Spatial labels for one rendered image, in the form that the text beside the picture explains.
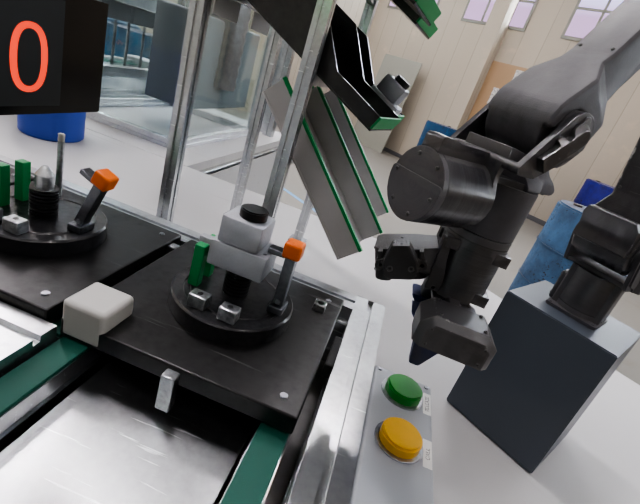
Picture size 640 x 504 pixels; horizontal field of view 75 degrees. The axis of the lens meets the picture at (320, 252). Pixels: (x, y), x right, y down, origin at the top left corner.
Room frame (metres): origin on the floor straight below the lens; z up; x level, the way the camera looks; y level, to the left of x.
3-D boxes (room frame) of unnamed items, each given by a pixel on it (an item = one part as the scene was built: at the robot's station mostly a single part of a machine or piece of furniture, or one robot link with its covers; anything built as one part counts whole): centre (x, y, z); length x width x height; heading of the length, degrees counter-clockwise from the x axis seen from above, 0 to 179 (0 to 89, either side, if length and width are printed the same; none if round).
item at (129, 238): (0.44, 0.33, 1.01); 0.24 x 0.24 x 0.13; 84
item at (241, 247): (0.41, 0.09, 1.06); 0.08 x 0.04 x 0.07; 84
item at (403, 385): (0.37, -0.13, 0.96); 0.04 x 0.04 x 0.02
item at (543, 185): (0.37, -0.13, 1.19); 0.09 x 0.06 x 0.07; 126
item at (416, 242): (0.37, -0.08, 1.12); 0.07 x 0.07 x 0.06; 85
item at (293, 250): (0.41, 0.03, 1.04); 0.04 x 0.02 x 0.08; 84
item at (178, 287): (0.41, 0.08, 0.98); 0.14 x 0.14 x 0.02
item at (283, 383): (0.41, 0.08, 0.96); 0.24 x 0.24 x 0.02; 84
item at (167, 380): (0.29, 0.09, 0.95); 0.01 x 0.01 x 0.04; 84
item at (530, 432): (0.53, -0.35, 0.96); 0.14 x 0.14 x 0.20; 48
